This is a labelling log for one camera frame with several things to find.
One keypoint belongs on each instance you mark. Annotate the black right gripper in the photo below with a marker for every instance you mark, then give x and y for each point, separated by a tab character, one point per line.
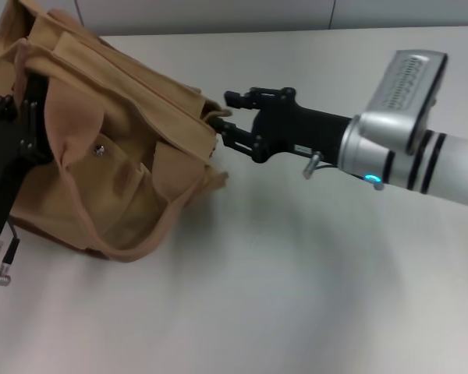
296	128

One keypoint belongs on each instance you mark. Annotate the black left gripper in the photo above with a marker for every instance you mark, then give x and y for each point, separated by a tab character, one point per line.
0	167

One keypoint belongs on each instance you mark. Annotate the khaki canvas food bag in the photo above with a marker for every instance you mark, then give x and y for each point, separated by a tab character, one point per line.
140	117

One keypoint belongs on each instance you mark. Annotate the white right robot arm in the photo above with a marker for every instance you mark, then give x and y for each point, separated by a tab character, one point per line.
452	171

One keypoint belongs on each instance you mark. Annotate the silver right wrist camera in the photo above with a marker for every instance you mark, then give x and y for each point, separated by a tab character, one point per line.
405	82

